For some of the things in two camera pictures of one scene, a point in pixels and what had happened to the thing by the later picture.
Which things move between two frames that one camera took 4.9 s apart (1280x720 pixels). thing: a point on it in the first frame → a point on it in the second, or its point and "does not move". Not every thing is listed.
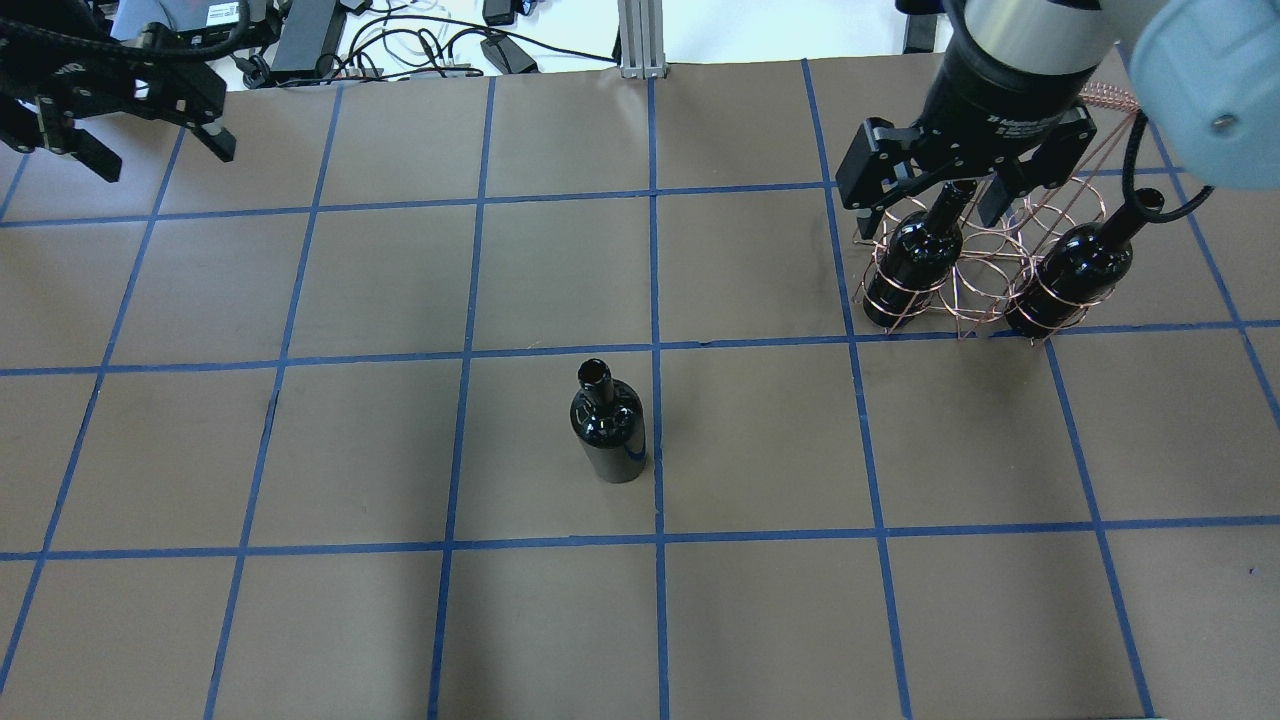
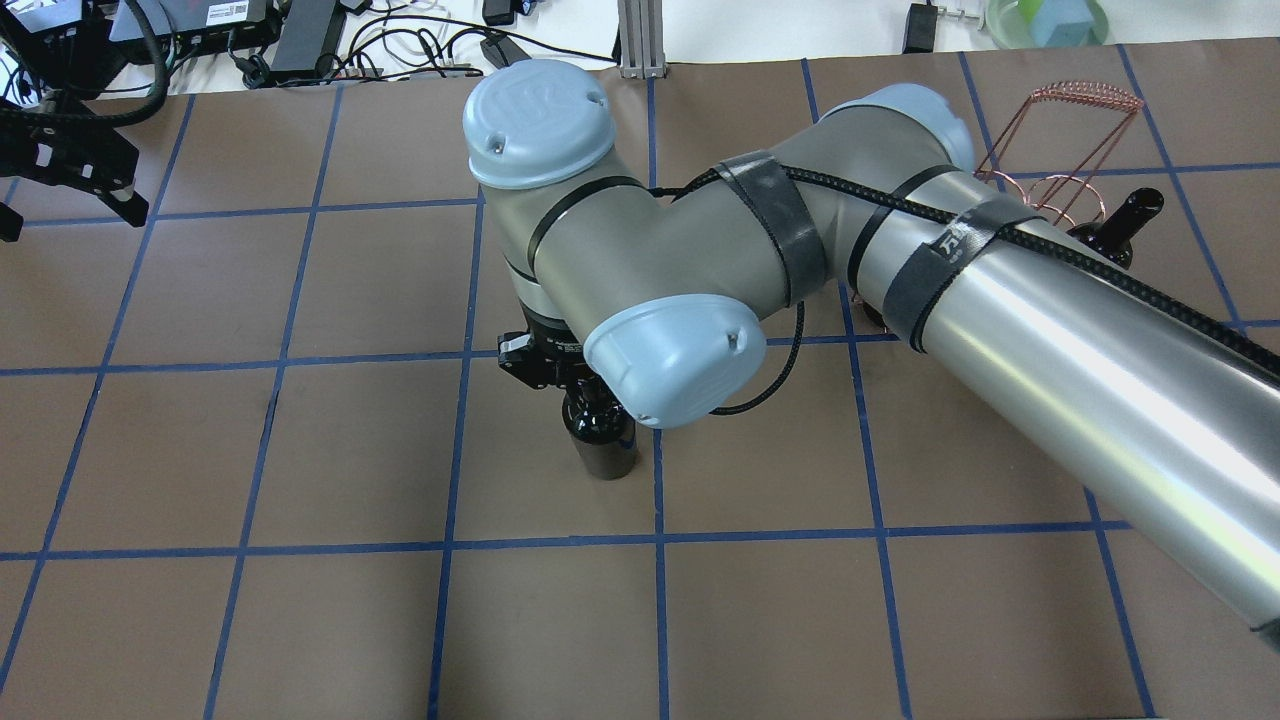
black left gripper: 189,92 → 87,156
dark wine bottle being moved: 607,417 does not move
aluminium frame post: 642,43 does not move
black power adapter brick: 310,38 does not move
